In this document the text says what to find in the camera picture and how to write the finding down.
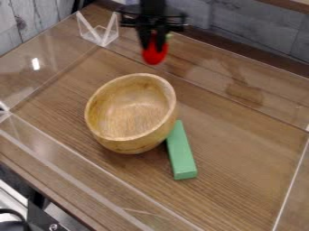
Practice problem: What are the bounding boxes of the clear acrylic tray wall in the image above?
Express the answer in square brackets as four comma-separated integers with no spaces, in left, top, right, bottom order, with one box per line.
[0,109,203,231]

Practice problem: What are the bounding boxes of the black cable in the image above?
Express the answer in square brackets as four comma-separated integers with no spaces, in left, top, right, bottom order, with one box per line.
[0,208,30,231]

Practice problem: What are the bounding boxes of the red strawberry toy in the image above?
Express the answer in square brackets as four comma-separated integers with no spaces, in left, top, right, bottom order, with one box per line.
[141,33,168,65]

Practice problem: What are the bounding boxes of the black metal stand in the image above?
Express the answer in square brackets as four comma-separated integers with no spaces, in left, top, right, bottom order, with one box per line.
[0,163,66,231]

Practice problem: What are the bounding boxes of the clear acrylic corner bracket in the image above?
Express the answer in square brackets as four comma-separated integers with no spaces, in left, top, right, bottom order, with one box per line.
[76,12,119,48]

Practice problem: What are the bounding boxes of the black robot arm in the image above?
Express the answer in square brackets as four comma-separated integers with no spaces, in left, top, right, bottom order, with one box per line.
[117,0,187,52]

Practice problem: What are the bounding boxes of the wooden bowl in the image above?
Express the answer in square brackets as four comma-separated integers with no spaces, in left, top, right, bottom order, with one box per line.
[84,73,177,154]

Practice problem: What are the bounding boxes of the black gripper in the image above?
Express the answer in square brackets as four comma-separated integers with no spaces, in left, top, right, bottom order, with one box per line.
[117,5,187,52]

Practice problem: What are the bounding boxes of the green rectangular block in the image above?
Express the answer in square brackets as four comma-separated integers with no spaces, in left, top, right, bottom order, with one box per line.
[167,120,197,180]

